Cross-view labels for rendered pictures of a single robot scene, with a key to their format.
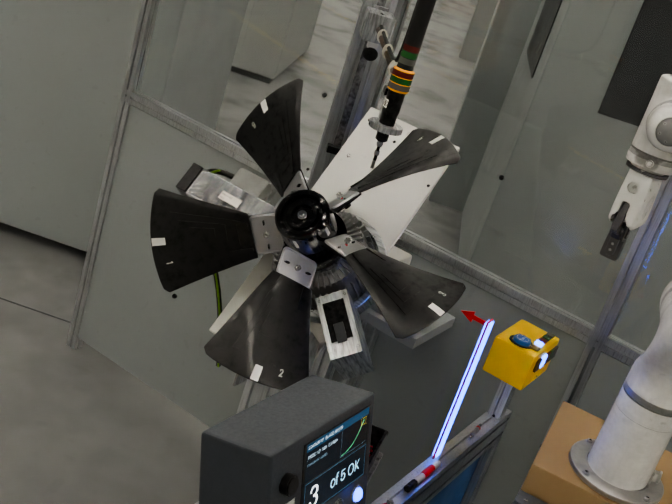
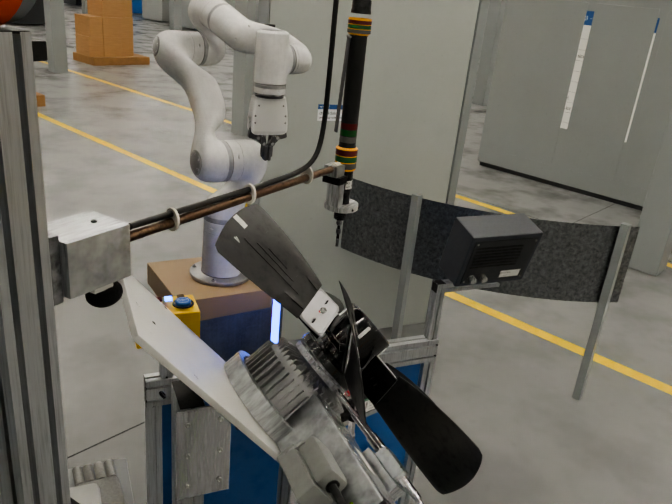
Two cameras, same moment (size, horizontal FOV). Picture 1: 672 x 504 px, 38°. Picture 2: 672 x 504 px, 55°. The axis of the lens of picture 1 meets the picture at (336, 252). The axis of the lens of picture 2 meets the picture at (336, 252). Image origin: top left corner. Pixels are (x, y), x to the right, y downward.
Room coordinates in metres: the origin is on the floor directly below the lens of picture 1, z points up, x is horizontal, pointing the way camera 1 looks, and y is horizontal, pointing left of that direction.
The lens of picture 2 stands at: (2.90, 0.76, 1.87)
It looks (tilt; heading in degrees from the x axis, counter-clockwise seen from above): 23 degrees down; 218
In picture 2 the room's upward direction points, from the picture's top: 6 degrees clockwise
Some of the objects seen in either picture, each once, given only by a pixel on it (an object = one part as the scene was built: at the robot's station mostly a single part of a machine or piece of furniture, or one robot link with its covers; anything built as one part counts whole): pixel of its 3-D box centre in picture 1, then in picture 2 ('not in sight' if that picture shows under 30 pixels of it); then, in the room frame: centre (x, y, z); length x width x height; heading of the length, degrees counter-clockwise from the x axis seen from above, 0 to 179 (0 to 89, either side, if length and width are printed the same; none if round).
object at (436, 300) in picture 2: not in sight; (434, 310); (1.29, -0.10, 0.96); 0.03 x 0.03 x 0.20; 64
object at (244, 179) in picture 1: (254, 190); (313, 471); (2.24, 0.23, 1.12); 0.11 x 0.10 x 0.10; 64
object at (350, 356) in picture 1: (344, 334); not in sight; (1.93, -0.07, 0.98); 0.20 x 0.16 x 0.20; 154
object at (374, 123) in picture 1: (391, 104); (340, 185); (1.93, -0.01, 1.50); 0.09 x 0.07 x 0.10; 9
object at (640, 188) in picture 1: (636, 193); (268, 112); (1.70, -0.47, 1.54); 0.10 x 0.07 x 0.11; 154
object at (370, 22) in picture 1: (377, 25); (77, 254); (2.54, 0.08, 1.54); 0.10 x 0.07 x 0.08; 9
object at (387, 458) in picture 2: not in sight; (392, 464); (2.08, 0.29, 1.08); 0.07 x 0.04 x 0.06; 74
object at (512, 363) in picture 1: (520, 356); (165, 322); (2.03, -0.47, 1.02); 0.16 x 0.10 x 0.11; 154
